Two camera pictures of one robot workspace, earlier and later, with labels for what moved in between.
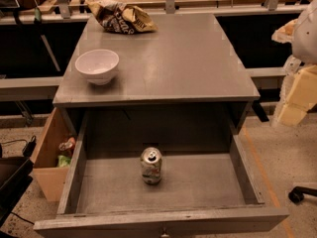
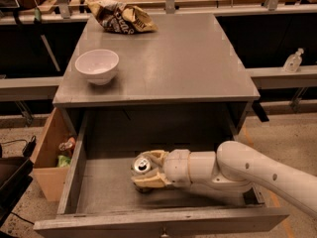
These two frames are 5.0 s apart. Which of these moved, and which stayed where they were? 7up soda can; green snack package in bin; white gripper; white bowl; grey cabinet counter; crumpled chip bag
Moved: white gripper; 7up soda can
Stayed: green snack package in bin; grey cabinet counter; white bowl; crumpled chip bag
